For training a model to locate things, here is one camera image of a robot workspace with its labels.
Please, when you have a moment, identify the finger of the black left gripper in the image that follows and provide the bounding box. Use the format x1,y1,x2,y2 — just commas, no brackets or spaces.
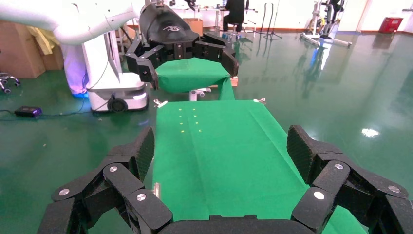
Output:
193,32,240,78
125,39,169,90

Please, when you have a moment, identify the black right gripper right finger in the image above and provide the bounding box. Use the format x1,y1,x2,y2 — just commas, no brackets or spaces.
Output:
286,124,413,234

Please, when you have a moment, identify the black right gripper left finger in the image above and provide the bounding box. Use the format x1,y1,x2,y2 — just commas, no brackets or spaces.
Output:
37,125,174,234

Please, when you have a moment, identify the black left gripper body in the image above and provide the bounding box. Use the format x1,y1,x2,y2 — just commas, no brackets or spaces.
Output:
139,3,201,61

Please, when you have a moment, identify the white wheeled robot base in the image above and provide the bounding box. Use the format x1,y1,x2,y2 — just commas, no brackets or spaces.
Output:
82,32,150,113

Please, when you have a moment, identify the open brown cardboard box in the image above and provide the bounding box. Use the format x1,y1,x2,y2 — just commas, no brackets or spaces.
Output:
183,18,204,36

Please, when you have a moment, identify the small brown cardboard box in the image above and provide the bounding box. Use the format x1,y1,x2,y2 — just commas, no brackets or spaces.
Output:
116,24,138,42

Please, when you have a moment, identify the low brown cardboard box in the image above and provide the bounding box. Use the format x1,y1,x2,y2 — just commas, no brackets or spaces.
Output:
42,45,64,71

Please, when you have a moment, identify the big brown cardboard box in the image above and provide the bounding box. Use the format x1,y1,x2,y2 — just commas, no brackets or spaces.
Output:
0,20,46,79

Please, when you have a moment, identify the red box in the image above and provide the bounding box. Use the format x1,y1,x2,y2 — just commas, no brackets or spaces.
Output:
378,17,404,34

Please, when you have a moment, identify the green drape cloth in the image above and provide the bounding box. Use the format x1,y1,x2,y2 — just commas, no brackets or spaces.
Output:
155,58,236,101

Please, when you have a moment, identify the seated person in black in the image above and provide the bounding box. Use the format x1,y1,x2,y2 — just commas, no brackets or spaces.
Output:
223,0,246,34

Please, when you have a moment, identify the white desk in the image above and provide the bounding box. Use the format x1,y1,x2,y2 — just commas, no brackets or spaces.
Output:
174,4,259,33

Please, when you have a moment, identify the black tripod stand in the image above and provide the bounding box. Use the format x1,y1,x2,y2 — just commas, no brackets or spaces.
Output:
255,2,283,41

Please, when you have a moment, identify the person in white coverall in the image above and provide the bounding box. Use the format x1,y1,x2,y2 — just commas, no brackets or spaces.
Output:
61,43,89,98

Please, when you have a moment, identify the white exercise rig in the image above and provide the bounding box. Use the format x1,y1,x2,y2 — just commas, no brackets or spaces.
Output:
300,0,353,48

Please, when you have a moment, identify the yellow cloth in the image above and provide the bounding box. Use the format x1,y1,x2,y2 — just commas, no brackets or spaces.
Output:
27,25,60,56

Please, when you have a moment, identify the black power adapter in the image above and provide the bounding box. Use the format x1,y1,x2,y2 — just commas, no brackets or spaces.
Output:
14,106,42,118

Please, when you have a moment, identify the green tablecloth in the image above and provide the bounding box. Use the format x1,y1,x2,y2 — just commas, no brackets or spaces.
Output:
151,99,369,234

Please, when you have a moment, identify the office chair wheel base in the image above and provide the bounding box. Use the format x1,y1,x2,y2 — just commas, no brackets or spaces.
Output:
0,72,21,94

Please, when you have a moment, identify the black floor cable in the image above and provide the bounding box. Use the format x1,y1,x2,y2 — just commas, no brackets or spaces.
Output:
0,74,113,122

